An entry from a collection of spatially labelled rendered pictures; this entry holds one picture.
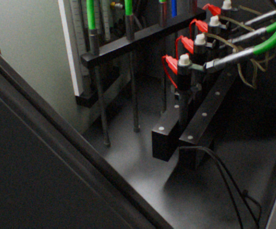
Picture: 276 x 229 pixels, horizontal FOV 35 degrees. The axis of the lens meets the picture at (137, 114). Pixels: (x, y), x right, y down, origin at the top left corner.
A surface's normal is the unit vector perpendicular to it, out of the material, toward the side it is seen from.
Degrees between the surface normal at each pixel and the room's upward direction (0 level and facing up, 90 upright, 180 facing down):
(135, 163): 0
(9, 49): 90
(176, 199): 0
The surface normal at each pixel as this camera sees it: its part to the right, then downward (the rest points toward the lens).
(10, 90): 0.57, -0.38
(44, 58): 0.88, 0.27
